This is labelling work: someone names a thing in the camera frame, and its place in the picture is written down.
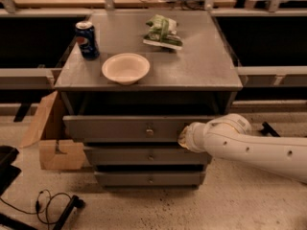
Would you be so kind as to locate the green chip bag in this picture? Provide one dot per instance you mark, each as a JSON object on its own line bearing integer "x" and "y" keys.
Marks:
{"x": 163, "y": 33}

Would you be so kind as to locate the blue Pepsi can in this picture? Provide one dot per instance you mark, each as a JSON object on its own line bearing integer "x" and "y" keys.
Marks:
{"x": 86, "y": 39}

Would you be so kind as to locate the grey bottom drawer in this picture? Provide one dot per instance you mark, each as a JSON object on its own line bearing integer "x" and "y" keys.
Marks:
{"x": 124, "y": 179}

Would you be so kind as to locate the black stand leg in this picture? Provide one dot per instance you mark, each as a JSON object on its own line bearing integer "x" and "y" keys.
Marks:
{"x": 267, "y": 129}
{"x": 74, "y": 202}

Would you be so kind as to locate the beige padded gripper body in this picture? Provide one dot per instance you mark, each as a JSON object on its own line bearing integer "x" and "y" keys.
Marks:
{"x": 191, "y": 135}

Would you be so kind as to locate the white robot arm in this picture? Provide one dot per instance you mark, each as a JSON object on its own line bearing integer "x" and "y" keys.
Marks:
{"x": 230, "y": 137}

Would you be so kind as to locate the grey drawer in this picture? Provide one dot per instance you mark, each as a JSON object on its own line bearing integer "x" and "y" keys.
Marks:
{"x": 144, "y": 155}
{"x": 128, "y": 129}
{"x": 124, "y": 179}

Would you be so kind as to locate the black stand leg right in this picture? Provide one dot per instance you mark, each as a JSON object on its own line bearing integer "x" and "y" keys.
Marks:
{"x": 267, "y": 129}

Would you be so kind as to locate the brown cardboard box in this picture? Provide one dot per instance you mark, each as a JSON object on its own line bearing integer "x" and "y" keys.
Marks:
{"x": 56, "y": 151}

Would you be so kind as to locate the grey top drawer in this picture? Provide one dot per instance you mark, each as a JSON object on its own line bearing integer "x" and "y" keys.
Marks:
{"x": 128, "y": 129}

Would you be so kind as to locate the grey drawer cabinet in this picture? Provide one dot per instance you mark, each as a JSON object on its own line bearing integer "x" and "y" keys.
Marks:
{"x": 198, "y": 80}

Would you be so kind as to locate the grey middle drawer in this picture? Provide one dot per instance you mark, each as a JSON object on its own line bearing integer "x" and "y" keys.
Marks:
{"x": 144, "y": 155}

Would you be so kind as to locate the white paper bowl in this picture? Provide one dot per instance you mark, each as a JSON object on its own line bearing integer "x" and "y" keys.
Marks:
{"x": 126, "y": 69}

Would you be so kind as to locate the black stand leg left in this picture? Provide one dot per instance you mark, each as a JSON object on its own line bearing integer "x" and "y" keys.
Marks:
{"x": 74, "y": 202}

